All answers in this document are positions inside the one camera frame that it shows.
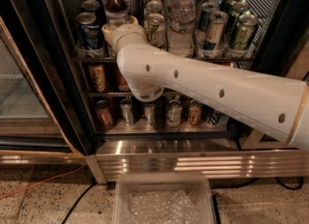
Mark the tan can bottom shelf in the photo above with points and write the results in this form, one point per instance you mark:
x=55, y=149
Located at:
x=194, y=115

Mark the silver can shelf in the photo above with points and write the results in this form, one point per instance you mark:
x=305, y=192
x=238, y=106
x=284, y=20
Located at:
x=126, y=109
x=149, y=114

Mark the blue can bottom shelf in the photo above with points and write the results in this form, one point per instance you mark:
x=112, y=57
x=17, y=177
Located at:
x=213, y=117

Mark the front green soda can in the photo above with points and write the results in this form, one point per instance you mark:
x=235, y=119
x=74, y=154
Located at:
x=243, y=35

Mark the front clear water bottle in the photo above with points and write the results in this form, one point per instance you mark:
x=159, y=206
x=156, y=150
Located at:
x=181, y=21

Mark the orange can middle shelf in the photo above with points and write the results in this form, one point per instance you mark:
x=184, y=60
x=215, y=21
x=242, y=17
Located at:
x=122, y=84

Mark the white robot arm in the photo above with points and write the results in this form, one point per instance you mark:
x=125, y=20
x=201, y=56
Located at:
x=276, y=106

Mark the tan can middle shelf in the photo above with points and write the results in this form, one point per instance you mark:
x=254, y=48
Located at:
x=98, y=78

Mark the front blue pepsi can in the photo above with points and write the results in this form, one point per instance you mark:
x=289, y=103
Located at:
x=89, y=38

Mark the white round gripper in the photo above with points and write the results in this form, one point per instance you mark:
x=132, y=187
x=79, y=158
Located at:
x=118, y=33

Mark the clear plastic bin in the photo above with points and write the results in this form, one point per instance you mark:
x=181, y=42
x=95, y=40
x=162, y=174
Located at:
x=163, y=198

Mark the tan can shelf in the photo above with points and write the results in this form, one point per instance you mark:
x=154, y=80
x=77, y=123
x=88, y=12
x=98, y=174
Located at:
x=194, y=115
x=98, y=78

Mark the front white 7up can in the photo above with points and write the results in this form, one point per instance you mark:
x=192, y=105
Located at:
x=154, y=26

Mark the front silver redbull can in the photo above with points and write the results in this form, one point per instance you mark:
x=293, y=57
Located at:
x=214, y=38

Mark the brown can bottom shelf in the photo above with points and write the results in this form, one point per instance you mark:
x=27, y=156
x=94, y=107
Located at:
x=104, y=113

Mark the grey can bottom shelf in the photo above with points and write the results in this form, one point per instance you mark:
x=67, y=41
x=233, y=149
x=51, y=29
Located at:
x=174, y=111

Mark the brown drink plastic bottle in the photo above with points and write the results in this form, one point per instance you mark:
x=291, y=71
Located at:
x=116, y=12

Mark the steel fridge cabinet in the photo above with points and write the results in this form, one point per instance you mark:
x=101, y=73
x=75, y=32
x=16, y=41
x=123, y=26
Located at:
x=45, y=33

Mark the middle blue pepsi can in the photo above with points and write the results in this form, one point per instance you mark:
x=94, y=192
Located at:
x=93, y=7

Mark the left fridge glass door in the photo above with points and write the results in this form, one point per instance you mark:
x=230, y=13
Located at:
x=33, y=129

